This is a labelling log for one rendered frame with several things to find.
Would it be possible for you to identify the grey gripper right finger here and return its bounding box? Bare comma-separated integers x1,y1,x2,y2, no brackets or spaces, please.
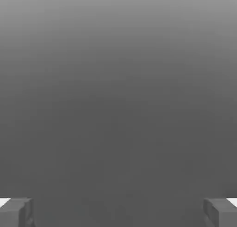
202,197,237,227

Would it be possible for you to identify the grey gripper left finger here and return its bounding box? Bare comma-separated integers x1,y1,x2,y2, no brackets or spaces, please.
0,197,35,227

